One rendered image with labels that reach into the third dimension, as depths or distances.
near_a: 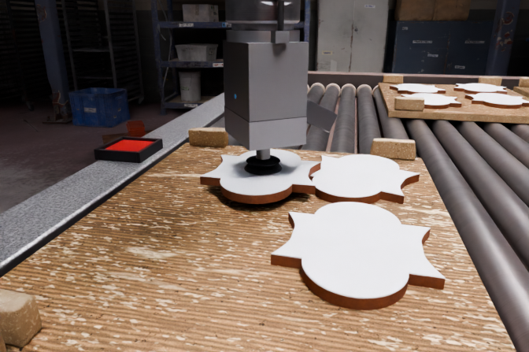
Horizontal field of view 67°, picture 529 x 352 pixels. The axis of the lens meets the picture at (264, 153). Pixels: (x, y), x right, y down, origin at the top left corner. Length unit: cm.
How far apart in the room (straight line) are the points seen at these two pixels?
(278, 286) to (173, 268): 8
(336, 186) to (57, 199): 33
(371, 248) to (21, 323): 24
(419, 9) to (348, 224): 496
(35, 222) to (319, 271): 31
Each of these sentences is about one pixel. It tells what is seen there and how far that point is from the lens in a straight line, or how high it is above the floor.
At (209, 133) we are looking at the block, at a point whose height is 96.
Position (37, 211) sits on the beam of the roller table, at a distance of 51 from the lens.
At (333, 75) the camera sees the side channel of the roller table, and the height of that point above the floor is 95.
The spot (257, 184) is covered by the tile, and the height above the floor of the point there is 96.
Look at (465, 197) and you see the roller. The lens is 53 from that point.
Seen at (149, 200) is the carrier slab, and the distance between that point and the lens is 44.
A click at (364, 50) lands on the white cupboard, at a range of 501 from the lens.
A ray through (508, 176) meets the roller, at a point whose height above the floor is 91.
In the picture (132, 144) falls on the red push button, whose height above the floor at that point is 93.
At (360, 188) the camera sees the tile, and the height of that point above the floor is 95.
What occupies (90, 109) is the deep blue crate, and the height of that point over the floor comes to 20.
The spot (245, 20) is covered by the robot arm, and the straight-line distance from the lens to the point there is 39.
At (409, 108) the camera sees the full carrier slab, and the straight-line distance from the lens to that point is 89.
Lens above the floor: 112
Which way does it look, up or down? 18 degrees down
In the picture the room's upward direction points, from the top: straight up
